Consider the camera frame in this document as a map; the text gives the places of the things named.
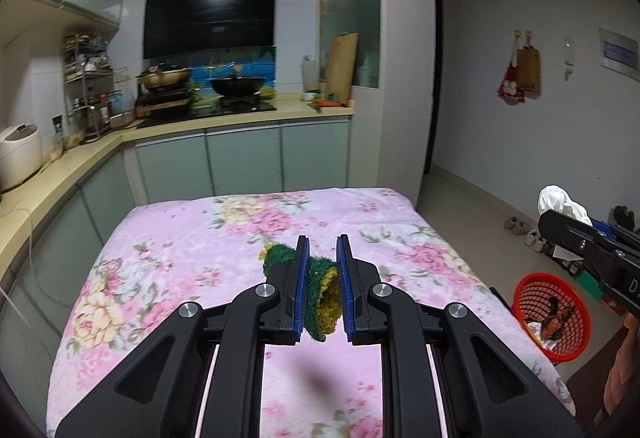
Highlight brown and black wrapper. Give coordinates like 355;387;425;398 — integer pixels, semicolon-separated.
542;310;573;340

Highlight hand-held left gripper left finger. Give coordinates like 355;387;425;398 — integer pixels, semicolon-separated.
55;234;312;438

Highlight white rice cooker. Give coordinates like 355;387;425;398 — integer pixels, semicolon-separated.
0;124;43;193

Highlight white charging cable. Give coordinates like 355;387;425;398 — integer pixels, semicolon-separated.
0;203;38;319

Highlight grey electrical panel box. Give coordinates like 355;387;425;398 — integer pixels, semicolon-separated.
599;28;640;82

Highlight red plastic basket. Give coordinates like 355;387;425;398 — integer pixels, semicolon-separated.
513;273;592;365

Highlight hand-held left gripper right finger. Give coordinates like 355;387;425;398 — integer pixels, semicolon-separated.
335;233;586;438

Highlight black wok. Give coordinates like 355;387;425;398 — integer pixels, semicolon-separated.
210;75;267;99

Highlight pink floral blanket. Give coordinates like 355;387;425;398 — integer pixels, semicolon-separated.
47;188;576;438

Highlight black shoe rack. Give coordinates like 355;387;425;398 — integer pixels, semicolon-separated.
555;205;640;299

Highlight red floral hanging bag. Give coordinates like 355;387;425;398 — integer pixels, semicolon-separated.
497;35;527;104

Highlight pale green base cabinets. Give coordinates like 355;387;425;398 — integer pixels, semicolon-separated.
0;120;351;419

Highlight metal spice rack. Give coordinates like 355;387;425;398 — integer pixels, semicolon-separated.
62;34;126;143

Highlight person's right hand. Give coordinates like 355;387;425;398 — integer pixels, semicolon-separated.
603;318;633;411

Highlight beige kitchen countertop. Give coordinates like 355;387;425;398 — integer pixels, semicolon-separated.
0;92;355;279

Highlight dark brown door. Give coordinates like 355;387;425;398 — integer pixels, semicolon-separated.
425;0;445;176

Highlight green and yellow scouring sponge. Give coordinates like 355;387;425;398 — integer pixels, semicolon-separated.
257;243;343;344

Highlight white plastic bottle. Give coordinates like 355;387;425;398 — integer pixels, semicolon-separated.
300;56;319;92

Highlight wooden cutting board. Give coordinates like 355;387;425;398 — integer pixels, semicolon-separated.
325;32;360;106

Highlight white wall intercom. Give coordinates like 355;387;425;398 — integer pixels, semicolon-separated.
562;36;576;81

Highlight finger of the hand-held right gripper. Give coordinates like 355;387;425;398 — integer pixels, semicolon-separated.
590;218;640;251
539;210;608;269

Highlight black gas hob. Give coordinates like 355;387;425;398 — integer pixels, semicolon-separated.
220;98;277;113

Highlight brown hanging paper bag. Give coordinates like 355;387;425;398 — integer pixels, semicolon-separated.
516;38;542;93

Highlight golden frying pan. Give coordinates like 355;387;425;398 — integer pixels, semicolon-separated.
136;64;193;91

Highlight blue printed splash guard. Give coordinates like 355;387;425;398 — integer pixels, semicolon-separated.
145;45;277;101

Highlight white shoes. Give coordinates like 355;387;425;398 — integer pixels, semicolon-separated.
524;228;553;253

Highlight white tissue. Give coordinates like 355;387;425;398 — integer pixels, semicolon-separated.
537;184;592;225

